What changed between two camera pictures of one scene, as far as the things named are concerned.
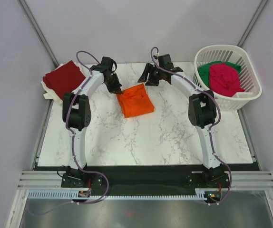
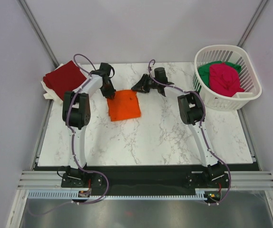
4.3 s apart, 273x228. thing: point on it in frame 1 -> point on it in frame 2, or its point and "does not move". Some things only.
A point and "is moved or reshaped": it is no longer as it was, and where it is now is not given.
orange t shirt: (135, 100) is moved or reshaped
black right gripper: (143, 77) -> (142, 83)
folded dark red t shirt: (64, 79) does not move
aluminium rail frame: (52, 180) does not move
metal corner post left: (40, 33) does not move
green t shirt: (204, 71) does not move
